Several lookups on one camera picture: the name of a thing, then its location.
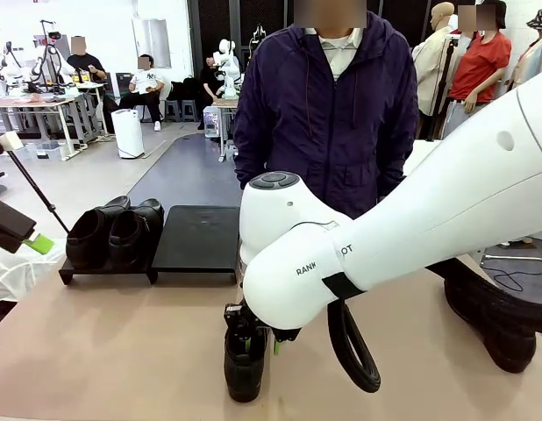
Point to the white cylindrical air purifier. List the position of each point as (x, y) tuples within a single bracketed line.
[(127, 136)]

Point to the mannequin in beige jacket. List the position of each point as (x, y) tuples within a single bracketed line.
[(429, 66)]

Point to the grey workbench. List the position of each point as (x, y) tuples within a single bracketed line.
[(34, 102)]

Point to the black floor box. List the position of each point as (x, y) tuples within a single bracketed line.
[(1, 316)]

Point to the clear plastic storage box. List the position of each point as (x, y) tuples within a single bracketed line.
[(48, 151)]

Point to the white translucent plastic cover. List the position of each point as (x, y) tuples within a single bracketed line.
[(30, 280)]

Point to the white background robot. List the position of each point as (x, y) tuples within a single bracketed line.
[(8, 66), (229, 66)]

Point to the figure in red shirt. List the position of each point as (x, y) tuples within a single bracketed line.
[(481, 66)]

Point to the person's left forearm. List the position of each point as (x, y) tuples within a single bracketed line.
[(396, 171)]

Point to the person in purple hoodie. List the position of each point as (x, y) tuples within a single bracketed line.
[(323, 109)]

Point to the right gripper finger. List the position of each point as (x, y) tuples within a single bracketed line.
[(284, 335), (242, 324)]

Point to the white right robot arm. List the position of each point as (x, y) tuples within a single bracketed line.
[(407, 228)]

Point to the white square box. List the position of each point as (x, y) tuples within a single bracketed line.
[(11, 141)]

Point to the black tripod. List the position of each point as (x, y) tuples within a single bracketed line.
[(38, 195)]

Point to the seated person in white shirt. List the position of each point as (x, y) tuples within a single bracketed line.
[(146, 81)]

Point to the black plain leather dress shoe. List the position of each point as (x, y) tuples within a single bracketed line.
[(512, 357), (244, 377)]

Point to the white framed wall panel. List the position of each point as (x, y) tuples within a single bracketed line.
[(151, 44)]

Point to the computer case with coloured lights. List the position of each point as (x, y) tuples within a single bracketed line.
[(212, 123)]

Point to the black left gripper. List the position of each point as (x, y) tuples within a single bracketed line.
[(8, 223)]

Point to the black stand pole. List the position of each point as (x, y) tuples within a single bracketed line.
[(442, 79)]

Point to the person's right forearm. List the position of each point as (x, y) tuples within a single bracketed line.
[(249, 162)]

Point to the mannequin with bucket hat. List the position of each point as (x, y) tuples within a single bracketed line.
[(527, 57)]

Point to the grey stool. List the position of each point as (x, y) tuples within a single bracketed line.
[(173, 109), (189, 109)]

